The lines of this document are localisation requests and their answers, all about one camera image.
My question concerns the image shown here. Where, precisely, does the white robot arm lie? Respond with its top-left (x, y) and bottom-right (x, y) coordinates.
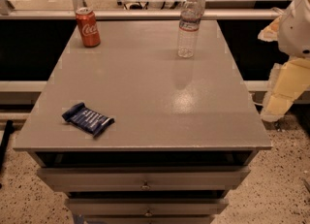
top-left (258, 0), bottom-right (310, 122)

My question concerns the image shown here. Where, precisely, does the upper grey drawer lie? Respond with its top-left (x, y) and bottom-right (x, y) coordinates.
top-left (37, 167), bottom-right (250, 192)

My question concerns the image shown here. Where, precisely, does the black object at left edge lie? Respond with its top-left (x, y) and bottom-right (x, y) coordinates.
top-left (0, 120), bottom-right (15, 171)

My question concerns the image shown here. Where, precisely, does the grey drawer cabinet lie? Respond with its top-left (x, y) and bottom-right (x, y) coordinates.
top-left (15, 20), bottom-right (271, 224)

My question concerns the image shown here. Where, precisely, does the lower grey drawer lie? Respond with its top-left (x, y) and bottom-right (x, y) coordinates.
top-left (65, 198), bottom-right (228, 217)

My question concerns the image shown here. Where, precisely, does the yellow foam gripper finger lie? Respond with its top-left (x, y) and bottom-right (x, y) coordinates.
top-left (258, 17), bottom-right (281, 42)
top-left (261, 57), bottom-right (310, 122)

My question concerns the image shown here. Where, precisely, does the clear plastic water bottle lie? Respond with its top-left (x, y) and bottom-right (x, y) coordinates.
top-left (177, 0), bottom-right (202, 58)

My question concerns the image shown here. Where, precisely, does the grey drawer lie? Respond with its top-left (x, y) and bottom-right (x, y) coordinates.
top-left (37, 167), bottom-right (250, 192)
top-left (65, 198), bottom-right (228, 217)

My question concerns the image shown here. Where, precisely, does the blue rxbar blueberry wrapper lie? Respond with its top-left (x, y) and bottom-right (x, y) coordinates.
top-left (62, 103), bottom-right (114, 138)

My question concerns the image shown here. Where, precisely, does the red coca-cola can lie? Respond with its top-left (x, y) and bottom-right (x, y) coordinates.
top-left (76, 7), bottom-right (101, 48)

